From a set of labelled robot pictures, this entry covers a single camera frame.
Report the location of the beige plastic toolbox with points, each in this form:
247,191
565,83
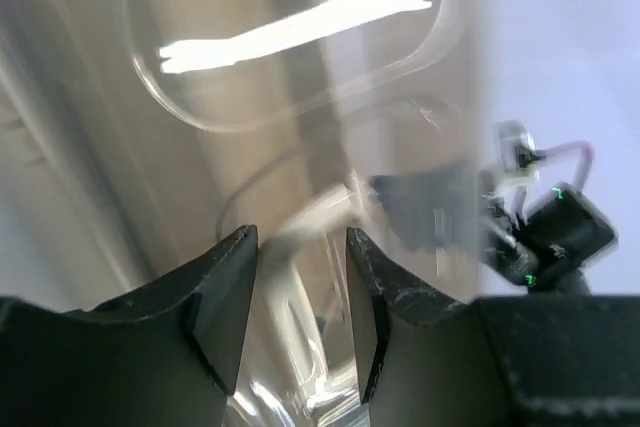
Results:
138,134

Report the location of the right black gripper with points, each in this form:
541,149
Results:
437,209

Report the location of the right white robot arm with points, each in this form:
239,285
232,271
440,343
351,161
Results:
564,230

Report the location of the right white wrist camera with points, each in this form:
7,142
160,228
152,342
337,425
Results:
515,166

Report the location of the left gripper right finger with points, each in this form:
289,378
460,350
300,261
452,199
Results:
425,359

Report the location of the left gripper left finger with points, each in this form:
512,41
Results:
165,354

